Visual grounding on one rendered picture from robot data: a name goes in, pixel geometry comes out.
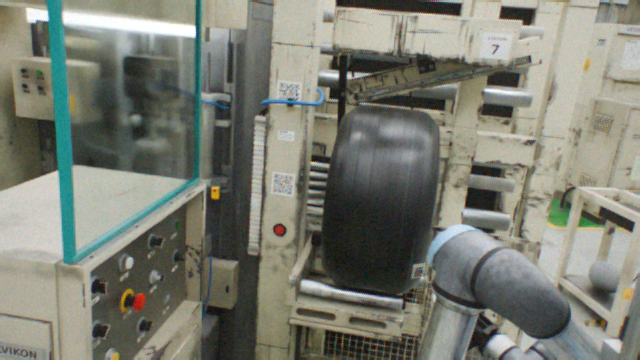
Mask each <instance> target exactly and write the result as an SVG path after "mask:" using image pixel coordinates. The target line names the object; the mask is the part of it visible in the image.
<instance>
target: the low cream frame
mask: <svg viewBox="0 0 640 360"><path fill-rule="evenodd" d="M601 195H611V196H612V200H609V199H607V198H605V197H603V196H601ZM585 197H586V198H588V199H590V200H592V201H594V202H595V203H597V204H599V205H600V208H599V216H600V217H603V218H605V219H606V226H605V230H604V234H603V238H602V242H601V245H600V249H599V252H598V256H597V260H596V262H595V263H593V264H592V265H590V267H589V269H588V275H566V271H567V267H568V263H569V259H570V255H571V251H572V247H573V243H574V239H575V236H576V232H577V227H578V223H579V219H580V215H581V212H582V208H583V204H584V200H585ZM623 198H624V199H626V200H629V201H631V202H633V203H635V204H637V205H640V196H637V195H634V194H632V193H630V192H627V191H625V190H623V189H621V188H590V187H576V191H575V195H574V199H573V203H572V207H571V212H570V215H569V219H568V223H567V228H566V232H565V235H564V239H563V243H562V248H561V252H560V256H559V259H558V264H557V265H558V268H557V272H556V276H555V280H554V285H555V286H556V287H557V288H558V289H559V291H560V292H562V290H563V286H564V287H566V288H567V289H568V290H569V291H571V292H572V293H573V294H574V295H576V296H577V297H578V298H579V299H581V300H582V301H583V302H584V303H586V304H587V305H588V306H589V307H591V308H592V309H593V310H594V311H596V312H597V313H598V314H599V315H601V316H602V317H603V318H604V319H606V320H607V321H608V326H607V330H606V333H607V334H608V335H610V336H611V337H612V336H613V337H618V334H619V330H620V327H621V326H623V323H624V321H623V320H624V316H625V315H627V311H628V308H629V305H630V301H631V298H632V294H633V291H634V288H631V285H632V283H633V282H634V281H635V280H637V278H638V275H637V276H636V278H635V279H634V276H635V272H636V269H637V265H638V262H639V258H640V208H638V207H636V206H634V205H632V204H630V203H627V202H623ZM616 225H618V226H620V227H622V228H623V229H625V230H627V231H629V232H631V233H632V234H631V238H630V239H631V242H630V245H629V248H628V252H627V255H626V259H625V263H624V266H623V270H622V273H621V272H620V271H619V269H618V268H617V267H616V266H615V265H613V264H611V263H609V262H607V260H608V256H609V253H610V249H611V245H612V242H613V238H614V235H615V227H616Z"/></svg>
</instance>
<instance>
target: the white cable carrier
mask: <svg viewBox="0 0 640 360"><path fill-rule="evenodd" d="M267 119H268V115H266V114H265V116H264V117H263V116H262V114H261V116H259V115H258V116H256V120H258V121H267V122H268V120H267ZM255 124H256V125H257V126H255V130H257V131H255V135H257V136H255V138H254V139H257V140H255V141H254V144H255V146H254V150H255V151H254V156H253V158H254V159H255V160H253V164H255V165H253V169H254V170H253V173H254V174H253V175H252V177H253V178H254V179H252V183H253V184H252V187H253V188H252V192H253V193H252V194H251V196H252V198H251V201H252V203H251V205H252V206H251V210H252V211H251V212H250V214H251V216H250V219H251V220H250V223H251V224H250V230H249V232H250V234H249V237H250V238H249V241H250V242H249V248H253V249H259V250H260V242H261V226H262V209H263V196H264V177H265V160H266V144H267V127H268V125H266V124H257V123H255Z"/></svg>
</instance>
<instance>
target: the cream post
mask: <svg viewBox="0 0 640 360"><path fill-rule="evenodd" d="M323 3H324V0H274V11H273V28H272V45H271V62H270V67H271V78H270V94H269V100H276V99H277V84H278V80H281V81H289V82H298V83H302V91H301V101H304V102H312V103H316V94H317V83H318V72H319V60H320V49H321V47H320V46H321V26H322V14H323ZM314 117H315V107H311V106H303V105H300V107H287V106H279V105H276V104H269V111H268V127H267V144H266V160H265V177H264V196H263V209H262V226H261V242H260V262H259V275H258V292H257V309H256V326H255V342H254V359H253V360H294V356H295V344H296V332H297V325H296V324H290V323H289V319H290V307H288V306H286V298H287V286H288V277H289V275H290V273H291V271H292V270H293V268H294V266H295V264H296V263H297V262H298V259H299V257H300V255H301V253H302V252H303V251H304V241H305V219H306V207H307V196H308V185H309V173H310V162H311V151H312V140H313V128H314ZM279 130H284V131H291V132H294V140H293V141H291V140H279V139H278V132H279ZM273 171H275V172H283V173H290V174H295V180H294V192H293V197H291V196H284V195H277V194H271V190H272V175H273ZM277 226H282V227H283V228H284V230H285V231H284V233H283V234H282V235H277V234H276V233H275V228H276V227H277Z"/></svg>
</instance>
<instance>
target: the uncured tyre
mask: <svg viewBox="0 0 640 360"><path fill-rule="evenodd" d="M439 161H440V139H439V125H438V124H437V122H436V121H435V120H433V119H432V118H431V116H430V115H429V114H427V113H425V112H422V111H421V110H416V109H407V108H399V107H390V106H373V105H363V106H357V107H354V108H353V109H352V110H351V111H349V112H348V113H347V114H345V115H344V116H343V118H342V119H341V122H340V124H339V127H338V130H337V137H336V140H335V144H334V148H333V152H332V156H331V160H330V165H329V170H328V175H327V181H326V187H325V195H324V203H323V212H322V223H321V264H322V268H323V269H324V270H325V271H326V273H327V274H328V275H329V276H330V278H331V279H332V280H333V282H335V283H337V284H339V285H341V286H344V287H350V288H356V289H364V290H373V291H379V292H385V293H391V294H400V293H407V292H408V291H409V290H411V289H412V288H414V287H415V286H417V285H418V284H419V282H420V280H421V277H419V278H413V279H410V277H411V273H412V268H413V265H417V264H423V263H425V261H426V257H427V254H428V249H429V244H430V239H431V234H432V228H433V222H434V215H435V208H436V201H437V185H438V174H439Z"/></svg>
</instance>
